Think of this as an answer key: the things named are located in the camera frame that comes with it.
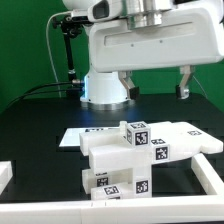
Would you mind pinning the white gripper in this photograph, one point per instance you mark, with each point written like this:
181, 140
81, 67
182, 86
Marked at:
190, 34

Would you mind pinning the white tagged cube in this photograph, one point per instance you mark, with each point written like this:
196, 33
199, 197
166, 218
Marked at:
138, 133

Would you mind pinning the white chair back frame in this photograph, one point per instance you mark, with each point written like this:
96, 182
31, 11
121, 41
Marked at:
109, 150

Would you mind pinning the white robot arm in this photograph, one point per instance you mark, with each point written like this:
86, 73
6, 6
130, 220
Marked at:
103, 90

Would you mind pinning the white tag sheet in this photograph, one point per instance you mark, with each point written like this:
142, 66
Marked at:
71, 135

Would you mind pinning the white obstacle fence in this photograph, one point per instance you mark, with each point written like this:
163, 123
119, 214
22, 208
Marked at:
208, 207

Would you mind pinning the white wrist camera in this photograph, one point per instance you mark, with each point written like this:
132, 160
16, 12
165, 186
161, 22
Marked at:
105, 10

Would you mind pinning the black camera stand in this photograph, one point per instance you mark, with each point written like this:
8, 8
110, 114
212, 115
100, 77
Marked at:
70, 30

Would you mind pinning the grey camera on stand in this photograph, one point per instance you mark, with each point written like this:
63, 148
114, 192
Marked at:
79, 13

